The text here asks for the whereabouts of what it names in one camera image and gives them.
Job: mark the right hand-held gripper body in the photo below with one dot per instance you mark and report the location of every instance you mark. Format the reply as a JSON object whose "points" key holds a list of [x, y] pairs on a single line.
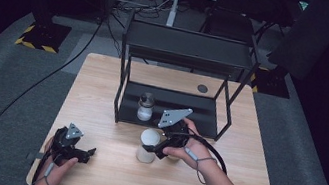
{"points": [[173, 117]]}

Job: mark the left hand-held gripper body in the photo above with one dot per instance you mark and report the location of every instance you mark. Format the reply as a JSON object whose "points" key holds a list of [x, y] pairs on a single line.
{"points": [[66, 143]]}

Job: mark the white cup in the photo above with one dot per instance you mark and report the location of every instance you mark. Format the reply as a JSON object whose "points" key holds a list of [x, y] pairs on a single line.
{"points": [[147, 147]]}

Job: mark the person's left hand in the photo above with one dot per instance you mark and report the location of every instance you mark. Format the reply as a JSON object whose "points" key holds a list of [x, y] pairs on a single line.
{"points": [[54, 172]]}

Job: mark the person's right hand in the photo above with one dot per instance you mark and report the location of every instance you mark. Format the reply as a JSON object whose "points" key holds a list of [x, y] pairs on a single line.
{"points": [[196, 152]]}

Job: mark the glass shaker with metal lid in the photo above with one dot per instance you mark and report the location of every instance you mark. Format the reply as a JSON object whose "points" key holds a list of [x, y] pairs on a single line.
{"points": [[145, 108]]}

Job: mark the grey metal table clip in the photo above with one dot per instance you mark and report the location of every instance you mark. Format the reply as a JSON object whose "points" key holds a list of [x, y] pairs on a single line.
{"points": [[35, 156]]}

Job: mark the round dark table grommet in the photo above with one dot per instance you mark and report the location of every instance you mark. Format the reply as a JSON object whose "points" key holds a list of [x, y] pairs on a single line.
{"points": [[202, 88]]}

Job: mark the black metal shelf rack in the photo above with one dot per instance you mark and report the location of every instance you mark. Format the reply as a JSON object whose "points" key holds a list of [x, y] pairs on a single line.
{"points": [[187, 47]]}

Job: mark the striped black stand base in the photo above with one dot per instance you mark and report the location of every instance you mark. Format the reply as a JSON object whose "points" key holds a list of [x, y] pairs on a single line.
{"points": [[45, 35], [272, 83]]}

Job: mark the black chair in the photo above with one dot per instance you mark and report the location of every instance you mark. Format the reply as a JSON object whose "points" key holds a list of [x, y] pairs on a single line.
{"points": [[232, 19]]}

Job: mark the white metal stand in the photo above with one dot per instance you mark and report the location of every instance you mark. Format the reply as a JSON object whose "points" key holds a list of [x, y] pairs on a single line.
{"points": [[175, 3]]}

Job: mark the dark hanging curtain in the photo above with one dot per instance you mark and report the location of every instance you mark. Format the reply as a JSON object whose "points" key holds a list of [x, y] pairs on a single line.
{"points": [[310, 36]]}

